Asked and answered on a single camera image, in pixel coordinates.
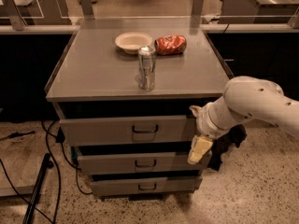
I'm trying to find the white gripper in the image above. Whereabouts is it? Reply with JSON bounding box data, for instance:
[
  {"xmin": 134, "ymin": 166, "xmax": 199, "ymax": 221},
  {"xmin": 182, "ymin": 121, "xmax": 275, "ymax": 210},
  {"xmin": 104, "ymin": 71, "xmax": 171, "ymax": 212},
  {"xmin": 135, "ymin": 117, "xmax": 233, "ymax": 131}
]
[{"xmin": 187, "ymin": 105, "xmax": 226, "ymax": 164}]

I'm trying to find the grey top drawer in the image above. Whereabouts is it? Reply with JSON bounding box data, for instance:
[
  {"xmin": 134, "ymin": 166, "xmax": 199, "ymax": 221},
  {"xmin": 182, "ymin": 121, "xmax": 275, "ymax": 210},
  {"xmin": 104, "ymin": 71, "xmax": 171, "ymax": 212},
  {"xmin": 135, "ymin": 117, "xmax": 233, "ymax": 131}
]
[{"xmin": 60, "ymin": 115, "xmax": 196, "ymax": 147}]

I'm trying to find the grey drawer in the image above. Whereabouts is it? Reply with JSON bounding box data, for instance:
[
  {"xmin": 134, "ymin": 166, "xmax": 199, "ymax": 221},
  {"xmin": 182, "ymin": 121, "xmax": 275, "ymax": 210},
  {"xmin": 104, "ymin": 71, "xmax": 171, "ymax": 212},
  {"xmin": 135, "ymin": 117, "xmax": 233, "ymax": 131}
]
[
  {"xmin": 90, "ymin": 176, "xmax": 202, "ymax": 197},
  {"xmin": 60, "ymin": 115, "xmax": 196, "ymax": 147},
  {"xmin": 78, "ymin": 152, "xmax": 211, "ymax": 175}
]

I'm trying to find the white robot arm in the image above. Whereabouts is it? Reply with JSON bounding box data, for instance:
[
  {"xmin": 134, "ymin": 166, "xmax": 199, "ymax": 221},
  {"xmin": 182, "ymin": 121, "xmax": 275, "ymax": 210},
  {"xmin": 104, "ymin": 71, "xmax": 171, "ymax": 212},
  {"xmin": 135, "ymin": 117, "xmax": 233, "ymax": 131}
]
[{"xmin": 188, "ymin": 76, "xmax": 299, "ymax": 164}]

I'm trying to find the grey bottom drawer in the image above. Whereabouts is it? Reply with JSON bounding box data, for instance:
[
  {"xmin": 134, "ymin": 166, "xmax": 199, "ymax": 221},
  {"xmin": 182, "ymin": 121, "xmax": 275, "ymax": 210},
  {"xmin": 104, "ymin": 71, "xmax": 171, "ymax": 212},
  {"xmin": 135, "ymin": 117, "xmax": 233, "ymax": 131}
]
[{"xmin": 90, "ymin": 176, "xmax": 202, "ymax": 197}]

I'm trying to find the grey drawer cabinet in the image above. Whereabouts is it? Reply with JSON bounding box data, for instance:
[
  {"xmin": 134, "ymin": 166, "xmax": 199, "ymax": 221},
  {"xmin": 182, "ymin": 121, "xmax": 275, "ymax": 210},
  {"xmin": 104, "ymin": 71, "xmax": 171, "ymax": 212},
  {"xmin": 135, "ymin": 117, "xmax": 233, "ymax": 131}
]
[{"xmin": 44, "ymin": 17, "xmax": 240, "ymax": 202}]

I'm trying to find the grey middle drawer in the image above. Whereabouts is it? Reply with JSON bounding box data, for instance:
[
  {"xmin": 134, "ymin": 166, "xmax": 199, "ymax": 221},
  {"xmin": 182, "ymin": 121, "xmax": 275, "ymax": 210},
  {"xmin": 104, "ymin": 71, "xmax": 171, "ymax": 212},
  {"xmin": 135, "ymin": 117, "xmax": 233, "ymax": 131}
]
[{"xmin": 78, "ymin": 152, "xmax": 211, "ymax": 175}]

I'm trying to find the black cloth beside cabinet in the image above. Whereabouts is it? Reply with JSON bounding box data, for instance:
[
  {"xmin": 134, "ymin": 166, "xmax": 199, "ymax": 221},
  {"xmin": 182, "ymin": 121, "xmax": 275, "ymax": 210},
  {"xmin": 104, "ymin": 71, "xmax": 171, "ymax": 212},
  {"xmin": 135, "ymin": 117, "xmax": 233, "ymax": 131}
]
[{"xmin": 207, "ymin": 125, "xmax": 247, "ymax": 171}]

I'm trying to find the crushed orange soda can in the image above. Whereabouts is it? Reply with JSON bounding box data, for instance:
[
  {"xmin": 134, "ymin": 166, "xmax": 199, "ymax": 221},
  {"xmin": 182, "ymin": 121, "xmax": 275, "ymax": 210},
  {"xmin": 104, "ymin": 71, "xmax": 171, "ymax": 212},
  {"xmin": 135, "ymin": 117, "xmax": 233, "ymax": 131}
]
[{"xmin": 154, "ymin": 35, "xmax": 187, "ymax": 56}]

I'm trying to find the tall silver can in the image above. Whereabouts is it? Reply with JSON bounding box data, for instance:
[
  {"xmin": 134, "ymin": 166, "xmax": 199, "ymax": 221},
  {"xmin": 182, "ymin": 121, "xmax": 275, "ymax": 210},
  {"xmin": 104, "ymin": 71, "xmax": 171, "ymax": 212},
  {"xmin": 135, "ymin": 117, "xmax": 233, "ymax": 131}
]
[{"xmin": 138, "ymin": 46, "xmax": 156, "ymax": 91}]

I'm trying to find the white paper bowl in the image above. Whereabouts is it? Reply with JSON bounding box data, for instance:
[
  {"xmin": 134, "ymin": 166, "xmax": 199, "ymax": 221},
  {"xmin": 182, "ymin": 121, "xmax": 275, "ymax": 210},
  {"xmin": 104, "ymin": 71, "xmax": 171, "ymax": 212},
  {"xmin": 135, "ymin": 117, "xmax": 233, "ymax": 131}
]
[{"xmin": 115, "ymin": 32, "xmax": 152, "ymax": 55}]

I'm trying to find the black bar on floor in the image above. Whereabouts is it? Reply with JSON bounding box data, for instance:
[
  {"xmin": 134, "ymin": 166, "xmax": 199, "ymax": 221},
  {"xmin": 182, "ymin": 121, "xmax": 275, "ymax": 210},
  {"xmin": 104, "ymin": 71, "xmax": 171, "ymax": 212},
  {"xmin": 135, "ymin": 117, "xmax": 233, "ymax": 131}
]
[{"xmin": 22, "ymin": 153, "xmax": 50, "ymax": 224}]

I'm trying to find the black floor cable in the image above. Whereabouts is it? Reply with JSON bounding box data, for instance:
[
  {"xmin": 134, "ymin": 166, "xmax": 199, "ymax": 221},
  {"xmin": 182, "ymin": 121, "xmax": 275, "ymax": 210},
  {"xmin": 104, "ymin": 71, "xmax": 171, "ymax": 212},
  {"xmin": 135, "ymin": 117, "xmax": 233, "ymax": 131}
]
[{"xmin": 0, "ymin": 119, "xmax": 93, "ymax": 224}]

